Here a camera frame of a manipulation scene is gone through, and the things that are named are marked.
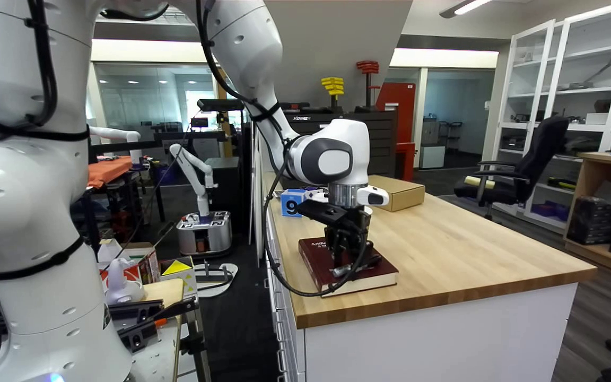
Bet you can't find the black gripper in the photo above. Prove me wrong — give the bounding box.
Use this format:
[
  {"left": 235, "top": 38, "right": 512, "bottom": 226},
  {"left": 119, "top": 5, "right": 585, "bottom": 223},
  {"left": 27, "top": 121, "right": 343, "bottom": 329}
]
[{"left": 296, "top": 199, "right": 372, "bottom": 274}]

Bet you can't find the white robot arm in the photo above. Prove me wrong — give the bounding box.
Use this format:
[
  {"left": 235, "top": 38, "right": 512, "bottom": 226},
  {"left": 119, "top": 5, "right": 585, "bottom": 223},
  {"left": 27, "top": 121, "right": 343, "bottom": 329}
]
[{"left": 0, "top": 0, "right": 388, "bottom": 382}]

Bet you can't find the cardboard box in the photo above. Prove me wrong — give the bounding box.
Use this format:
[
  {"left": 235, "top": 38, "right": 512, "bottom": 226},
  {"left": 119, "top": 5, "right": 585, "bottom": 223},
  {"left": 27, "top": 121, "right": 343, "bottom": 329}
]
[{"left": 370, "top": 177, "right": 425, "bottom": 213}]

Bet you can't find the wooden top white cabinet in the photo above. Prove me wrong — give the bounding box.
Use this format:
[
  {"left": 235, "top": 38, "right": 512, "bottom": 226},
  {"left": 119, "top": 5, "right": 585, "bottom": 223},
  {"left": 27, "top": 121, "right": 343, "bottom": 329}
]
[{"left": 251, "top": 130, "right": 599, "bottom": 382}]

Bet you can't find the small white background robot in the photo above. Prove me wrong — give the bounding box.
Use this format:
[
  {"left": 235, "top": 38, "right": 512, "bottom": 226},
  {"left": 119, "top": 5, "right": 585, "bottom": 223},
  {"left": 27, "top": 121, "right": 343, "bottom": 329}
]
[{"left": 169, "top": 144, "right": 232, "bottom": 256}]

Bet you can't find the red machine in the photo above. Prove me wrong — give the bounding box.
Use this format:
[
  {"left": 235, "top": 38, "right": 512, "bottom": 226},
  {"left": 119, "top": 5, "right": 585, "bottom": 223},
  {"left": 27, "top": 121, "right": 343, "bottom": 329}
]
[{"left": 375, "top": 83, "right": 415, "bottom": 180}]

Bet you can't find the black office chair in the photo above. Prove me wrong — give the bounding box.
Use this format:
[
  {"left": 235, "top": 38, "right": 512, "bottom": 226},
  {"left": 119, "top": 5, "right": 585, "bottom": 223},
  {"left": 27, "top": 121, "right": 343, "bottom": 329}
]
[{"left": 455, "top": 116, "right": 568, "bottom": 207}]

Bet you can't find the spray bottle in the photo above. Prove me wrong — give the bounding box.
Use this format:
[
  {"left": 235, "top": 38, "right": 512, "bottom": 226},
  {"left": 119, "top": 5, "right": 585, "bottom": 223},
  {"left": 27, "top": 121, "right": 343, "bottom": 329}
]
[{"left": 98, "top": 239, "right": 145, "bottom": 303}]

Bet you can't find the wooden shelf unit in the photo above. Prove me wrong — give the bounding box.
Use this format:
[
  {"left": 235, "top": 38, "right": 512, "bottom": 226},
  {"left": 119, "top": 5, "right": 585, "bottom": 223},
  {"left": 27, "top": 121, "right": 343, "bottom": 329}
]
[{"left": 565, "top": 153, "right": 611, "bottom": 270}]

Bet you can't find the white glass door cabinet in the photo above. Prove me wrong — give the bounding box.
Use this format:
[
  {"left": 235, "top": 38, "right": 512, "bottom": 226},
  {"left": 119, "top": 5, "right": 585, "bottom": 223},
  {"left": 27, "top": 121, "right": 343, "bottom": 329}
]
[{"left": 491, "top": 5, "right": 611, "bottom": 234}]

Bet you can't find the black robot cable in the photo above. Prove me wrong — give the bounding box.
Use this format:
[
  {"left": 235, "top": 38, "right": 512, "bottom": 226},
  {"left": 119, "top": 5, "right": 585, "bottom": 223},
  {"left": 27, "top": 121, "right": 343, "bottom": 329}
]
[{"left": 261, "top": 104, "right": 375, "bottom": 299}]

